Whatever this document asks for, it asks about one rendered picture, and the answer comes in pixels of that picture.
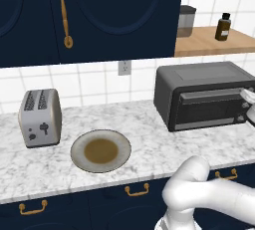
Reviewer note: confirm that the brown bottle with black cap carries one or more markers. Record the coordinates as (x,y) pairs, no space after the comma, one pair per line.
(223,27)

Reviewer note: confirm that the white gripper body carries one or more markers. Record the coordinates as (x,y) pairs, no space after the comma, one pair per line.
(248,94)

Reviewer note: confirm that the wooden wall shelf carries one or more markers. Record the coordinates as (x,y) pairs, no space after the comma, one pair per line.
(205,43)

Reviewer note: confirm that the navy wall cupboard door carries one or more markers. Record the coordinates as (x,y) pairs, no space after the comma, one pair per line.
(20,18)
(123,15)

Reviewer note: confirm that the grey jar with dark lid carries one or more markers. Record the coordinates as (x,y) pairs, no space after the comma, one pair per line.
(186,21)

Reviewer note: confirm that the navy base cupboard front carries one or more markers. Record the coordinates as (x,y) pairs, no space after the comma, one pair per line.
(244,174)
(50,217)
(126,210)

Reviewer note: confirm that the toaster oven glass door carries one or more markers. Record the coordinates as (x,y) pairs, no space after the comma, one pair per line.
(205,111)

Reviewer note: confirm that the dark grey toaster oven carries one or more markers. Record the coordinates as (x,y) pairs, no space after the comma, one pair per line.
(196,78)

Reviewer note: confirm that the silver two-slot toaster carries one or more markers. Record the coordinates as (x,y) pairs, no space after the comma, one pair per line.
(41,121)

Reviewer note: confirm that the grey plate with brown centre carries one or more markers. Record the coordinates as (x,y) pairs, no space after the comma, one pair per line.
(100,151)

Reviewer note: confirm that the grey wall power outlet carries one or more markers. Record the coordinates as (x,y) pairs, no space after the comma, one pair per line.
(124,67)

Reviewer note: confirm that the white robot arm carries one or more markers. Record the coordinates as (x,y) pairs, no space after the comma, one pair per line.
(199,192)

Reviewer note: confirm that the grey toaster oven timer knob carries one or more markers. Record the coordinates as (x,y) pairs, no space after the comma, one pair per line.
(245,105)

